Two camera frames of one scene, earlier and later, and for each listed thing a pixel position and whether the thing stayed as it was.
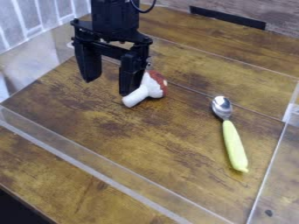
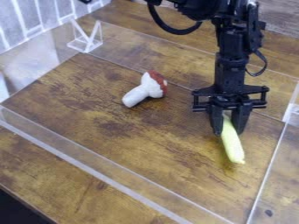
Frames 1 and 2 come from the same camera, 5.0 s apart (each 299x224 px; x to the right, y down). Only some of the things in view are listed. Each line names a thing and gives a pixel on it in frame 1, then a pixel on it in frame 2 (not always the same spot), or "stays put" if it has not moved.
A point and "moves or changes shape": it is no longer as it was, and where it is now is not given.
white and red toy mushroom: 153,87 stays put
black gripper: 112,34 to 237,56
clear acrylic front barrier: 57,183 stays put
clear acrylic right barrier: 276,202 stays put
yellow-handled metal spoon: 222,108 moves or changes shape
